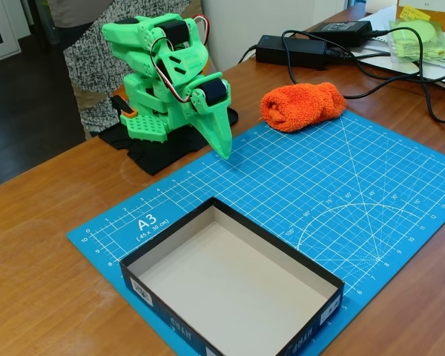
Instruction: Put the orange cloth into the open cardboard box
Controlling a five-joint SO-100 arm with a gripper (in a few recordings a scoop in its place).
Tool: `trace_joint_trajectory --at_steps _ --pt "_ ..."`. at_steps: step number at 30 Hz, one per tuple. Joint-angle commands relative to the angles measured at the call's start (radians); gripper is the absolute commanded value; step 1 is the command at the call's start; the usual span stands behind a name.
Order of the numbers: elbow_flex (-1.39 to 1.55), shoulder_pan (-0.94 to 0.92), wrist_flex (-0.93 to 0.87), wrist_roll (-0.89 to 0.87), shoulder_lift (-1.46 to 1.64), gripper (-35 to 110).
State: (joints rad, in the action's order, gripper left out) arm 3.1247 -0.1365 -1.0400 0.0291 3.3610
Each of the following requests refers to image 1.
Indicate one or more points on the green gripper black servo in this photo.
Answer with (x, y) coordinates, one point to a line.
(216, 115)

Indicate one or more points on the orange fluffy towel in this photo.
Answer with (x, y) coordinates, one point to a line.
(300, 107)

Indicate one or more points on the shallow cardboard box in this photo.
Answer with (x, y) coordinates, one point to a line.
(230, 274)

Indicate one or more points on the white door frame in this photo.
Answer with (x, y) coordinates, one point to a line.
(7, 33)

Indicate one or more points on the cardboard box with yellow label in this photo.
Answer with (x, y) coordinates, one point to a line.
(441, 15)

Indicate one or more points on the person in speckled top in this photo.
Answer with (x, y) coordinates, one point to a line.
(92, 74)

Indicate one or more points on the green plastic bag with parts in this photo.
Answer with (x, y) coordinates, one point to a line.
(419, 44)

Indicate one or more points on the blue A3 cutting mat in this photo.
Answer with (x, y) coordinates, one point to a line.
(319, 193)

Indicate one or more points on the orange and black table clamp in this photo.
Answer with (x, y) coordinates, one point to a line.
(124, 107)

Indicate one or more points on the black power adapter with label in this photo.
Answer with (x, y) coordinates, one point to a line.
(341, 29)

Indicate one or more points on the green 3D-printed robot arm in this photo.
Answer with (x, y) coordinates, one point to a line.
(141, 48)

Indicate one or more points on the white paper stack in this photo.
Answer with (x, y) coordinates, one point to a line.
(382, 55)

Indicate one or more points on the black plastic base plate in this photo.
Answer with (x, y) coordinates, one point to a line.
(159, 155)

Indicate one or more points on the black power adapter blue light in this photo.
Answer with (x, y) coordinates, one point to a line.
(289, 50)

